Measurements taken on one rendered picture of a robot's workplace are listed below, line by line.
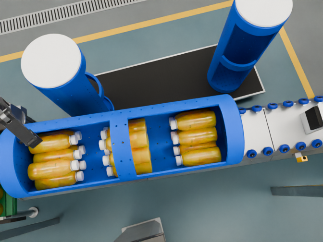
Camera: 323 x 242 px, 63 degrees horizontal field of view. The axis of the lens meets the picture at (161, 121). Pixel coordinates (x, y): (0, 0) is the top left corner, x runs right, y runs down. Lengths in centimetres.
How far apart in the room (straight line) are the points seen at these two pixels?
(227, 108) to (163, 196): 129
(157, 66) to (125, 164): 139
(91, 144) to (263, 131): 80
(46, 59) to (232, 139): 91
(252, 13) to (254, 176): 129
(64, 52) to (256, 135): 98
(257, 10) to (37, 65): 108
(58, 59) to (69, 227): 136
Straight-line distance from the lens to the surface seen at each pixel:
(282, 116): 138
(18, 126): 60
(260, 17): 145
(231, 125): 97
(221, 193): 219
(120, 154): 94
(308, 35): 287
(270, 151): 127
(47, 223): 209
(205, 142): 112
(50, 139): 113
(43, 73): 134
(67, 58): 134
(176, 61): 225
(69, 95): 139
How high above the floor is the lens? 214
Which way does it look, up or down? 75 degrees down
